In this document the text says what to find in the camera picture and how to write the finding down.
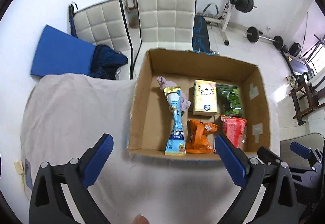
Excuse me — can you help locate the purple cloth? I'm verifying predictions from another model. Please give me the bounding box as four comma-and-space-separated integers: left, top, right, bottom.
157, 77, 191, 115

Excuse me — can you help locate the black speaker box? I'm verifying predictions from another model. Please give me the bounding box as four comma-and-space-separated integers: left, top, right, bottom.
289, 42, 302, 57

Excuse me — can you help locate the open cardboard box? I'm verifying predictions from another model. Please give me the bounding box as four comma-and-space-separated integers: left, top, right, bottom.
128, 49, 271, 161

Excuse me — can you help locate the white weight bench rack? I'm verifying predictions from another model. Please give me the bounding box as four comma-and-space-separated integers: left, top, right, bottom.
154, 0, 245, 47

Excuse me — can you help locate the floor barbell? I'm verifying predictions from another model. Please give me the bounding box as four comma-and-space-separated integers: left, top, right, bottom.
245, 27, 284, 50

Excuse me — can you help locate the black blue bench pad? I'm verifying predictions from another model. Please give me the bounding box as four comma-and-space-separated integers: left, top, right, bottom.
192, 15, 211, 53

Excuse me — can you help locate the dark blue cloth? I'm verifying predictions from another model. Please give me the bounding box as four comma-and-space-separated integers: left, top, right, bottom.
89, 44, 128, 80

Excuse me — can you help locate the orange snack bag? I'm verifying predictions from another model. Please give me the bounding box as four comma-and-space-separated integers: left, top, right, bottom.
186, 119, 218, 154

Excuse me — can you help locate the white padded chair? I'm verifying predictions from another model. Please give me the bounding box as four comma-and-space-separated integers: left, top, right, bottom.
68, 0, 133, 80
133, 0, 197, 79

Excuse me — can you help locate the white padded chair right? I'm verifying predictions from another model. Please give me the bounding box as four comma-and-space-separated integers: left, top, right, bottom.
133, 0, 197, 79

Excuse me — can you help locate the green snack bag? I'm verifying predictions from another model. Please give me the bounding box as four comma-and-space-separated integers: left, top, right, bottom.
217, 84, 244, 117

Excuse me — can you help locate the white padded chair left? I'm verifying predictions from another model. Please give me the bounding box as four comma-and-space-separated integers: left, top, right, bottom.
68, 0, 133, 80

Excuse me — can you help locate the dark wooden chair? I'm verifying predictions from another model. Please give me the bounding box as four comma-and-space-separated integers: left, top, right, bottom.
289, 77, 324, 126

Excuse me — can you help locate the yellow tissue pack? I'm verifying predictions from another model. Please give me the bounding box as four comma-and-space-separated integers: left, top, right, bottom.
193, 79, 218, 116

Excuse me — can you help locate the red snack bag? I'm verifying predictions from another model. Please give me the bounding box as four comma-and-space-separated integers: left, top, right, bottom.
220, 115, 247, 149

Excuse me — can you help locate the blue foam mat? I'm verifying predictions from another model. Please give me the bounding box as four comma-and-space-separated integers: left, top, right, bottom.
30, 25, 95, 77

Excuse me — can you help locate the blue long snack pouch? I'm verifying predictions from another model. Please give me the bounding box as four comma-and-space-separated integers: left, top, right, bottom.
160, 86, 187, 156

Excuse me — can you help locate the grey shell office chair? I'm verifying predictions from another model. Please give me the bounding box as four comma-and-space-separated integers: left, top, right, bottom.
280, 133, 324, 166

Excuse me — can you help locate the grey tablecloth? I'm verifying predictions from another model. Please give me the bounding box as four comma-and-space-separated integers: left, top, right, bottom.
21, 74, 240, 223

